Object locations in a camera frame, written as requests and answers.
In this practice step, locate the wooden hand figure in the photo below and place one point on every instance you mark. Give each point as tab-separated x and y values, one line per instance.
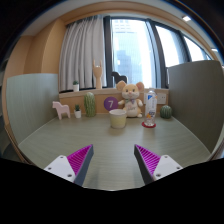
98	76

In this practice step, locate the white wall socket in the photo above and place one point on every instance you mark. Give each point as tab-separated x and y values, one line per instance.
161	98

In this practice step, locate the tall green cactus ornament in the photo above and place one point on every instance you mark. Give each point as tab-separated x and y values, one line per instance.
90	105

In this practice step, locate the wooden desk back ledge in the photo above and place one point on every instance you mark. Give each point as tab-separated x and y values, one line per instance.
100	100

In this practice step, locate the grey white curtain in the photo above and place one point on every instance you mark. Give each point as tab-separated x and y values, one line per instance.
81	53

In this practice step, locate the grey green desk partition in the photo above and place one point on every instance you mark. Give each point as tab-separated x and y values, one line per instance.
196	100

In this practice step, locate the black horse figurine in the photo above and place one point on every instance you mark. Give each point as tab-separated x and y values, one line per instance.
118	77

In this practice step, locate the dark-framed window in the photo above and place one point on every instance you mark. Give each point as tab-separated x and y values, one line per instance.
133	50

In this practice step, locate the pale green desk partition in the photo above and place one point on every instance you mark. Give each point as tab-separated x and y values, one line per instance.
30	103

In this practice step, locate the ceiling lights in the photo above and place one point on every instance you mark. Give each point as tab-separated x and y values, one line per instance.
186	18

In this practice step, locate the beige mouse plush toy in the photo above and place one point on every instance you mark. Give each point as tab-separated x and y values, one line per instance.
130	100

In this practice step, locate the round green cactus ornament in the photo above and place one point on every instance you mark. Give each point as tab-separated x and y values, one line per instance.
166	112

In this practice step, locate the clear plastic water bottle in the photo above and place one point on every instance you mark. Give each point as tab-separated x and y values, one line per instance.
150	106

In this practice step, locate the small plant in white pot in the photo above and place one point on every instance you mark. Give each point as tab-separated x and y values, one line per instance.
76	87
78	114

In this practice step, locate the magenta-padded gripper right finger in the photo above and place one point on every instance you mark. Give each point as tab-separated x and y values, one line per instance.
163	166

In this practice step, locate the pink horse figurine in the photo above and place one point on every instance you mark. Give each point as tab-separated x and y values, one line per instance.
60	109

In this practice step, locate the pale yellow cup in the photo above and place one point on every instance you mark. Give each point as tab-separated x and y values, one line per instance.
118	120

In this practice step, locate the flat round red coaster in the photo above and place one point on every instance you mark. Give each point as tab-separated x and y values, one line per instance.
144	125

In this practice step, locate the round purple number sign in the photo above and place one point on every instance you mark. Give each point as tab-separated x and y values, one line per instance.
110	103

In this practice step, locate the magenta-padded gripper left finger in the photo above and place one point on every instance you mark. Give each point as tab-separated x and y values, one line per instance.
63	166

